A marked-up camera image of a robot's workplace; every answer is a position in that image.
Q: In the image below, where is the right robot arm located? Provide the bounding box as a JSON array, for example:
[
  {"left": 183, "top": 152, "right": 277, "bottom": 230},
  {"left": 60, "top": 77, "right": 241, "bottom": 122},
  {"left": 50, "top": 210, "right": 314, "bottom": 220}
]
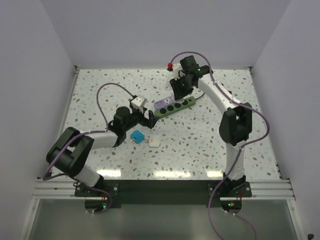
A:
[{"left": 167, "top": 55, "right": 252, "bottom": 197}]

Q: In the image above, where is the white coiled cable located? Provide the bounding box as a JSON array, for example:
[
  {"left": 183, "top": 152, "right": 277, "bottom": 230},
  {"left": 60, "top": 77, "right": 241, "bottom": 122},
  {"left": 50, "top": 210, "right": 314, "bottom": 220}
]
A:
[{"left": 164, "top": 70, "right": 176, "bottom": 91}]

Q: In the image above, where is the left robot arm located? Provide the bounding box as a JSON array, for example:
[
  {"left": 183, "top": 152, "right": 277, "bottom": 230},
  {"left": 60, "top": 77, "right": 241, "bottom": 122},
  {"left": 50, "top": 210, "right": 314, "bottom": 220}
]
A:
[{"left": 42, "top": 106, "right": 159, "bottom": 196}]

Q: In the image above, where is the white charger plug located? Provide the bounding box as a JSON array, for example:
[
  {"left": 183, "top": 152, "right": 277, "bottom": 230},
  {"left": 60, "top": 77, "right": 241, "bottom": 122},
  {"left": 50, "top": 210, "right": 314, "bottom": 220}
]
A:
[{"left": 147, "top": 134, "right": 161, "bottom": 148}]

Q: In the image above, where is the purple power strip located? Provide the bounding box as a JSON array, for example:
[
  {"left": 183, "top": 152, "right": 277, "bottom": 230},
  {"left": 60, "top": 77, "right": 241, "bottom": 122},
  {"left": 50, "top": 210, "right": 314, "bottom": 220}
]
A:
[{"left": 153, "top": 96, "right": 175, "bottom": 110}]

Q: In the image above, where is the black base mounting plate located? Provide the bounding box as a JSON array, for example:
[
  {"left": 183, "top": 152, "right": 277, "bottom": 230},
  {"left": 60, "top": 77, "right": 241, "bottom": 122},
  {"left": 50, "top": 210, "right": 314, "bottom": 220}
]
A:
[{"left": 74, "top": 179, "right": 252, "bottom": 212}]

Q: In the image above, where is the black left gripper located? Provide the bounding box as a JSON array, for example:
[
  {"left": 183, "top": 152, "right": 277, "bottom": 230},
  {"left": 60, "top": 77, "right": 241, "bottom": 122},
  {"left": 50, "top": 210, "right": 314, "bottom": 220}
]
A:
[{"left": 123, "top": 106, "right": 160, "bottom": 132}]

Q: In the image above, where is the blue charger plug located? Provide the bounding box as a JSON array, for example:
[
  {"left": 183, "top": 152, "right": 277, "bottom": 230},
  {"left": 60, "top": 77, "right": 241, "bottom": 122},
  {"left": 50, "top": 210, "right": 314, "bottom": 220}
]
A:
[{"left": 130, "top": 130, "right": 145, "bottom": 144}]

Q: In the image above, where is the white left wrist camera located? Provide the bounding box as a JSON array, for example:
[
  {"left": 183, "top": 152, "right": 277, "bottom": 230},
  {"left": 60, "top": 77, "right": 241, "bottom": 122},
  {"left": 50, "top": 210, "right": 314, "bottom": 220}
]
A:
[{"left": 130, "top": 95, "right": 148, "bottom": 112}]

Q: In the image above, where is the green power strip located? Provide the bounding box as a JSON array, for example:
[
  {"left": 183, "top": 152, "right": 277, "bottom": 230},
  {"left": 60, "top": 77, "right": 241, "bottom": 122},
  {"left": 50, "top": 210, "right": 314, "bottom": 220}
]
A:
[{"left": 154, "top": 96, "right": 196, "bottom": 119}]

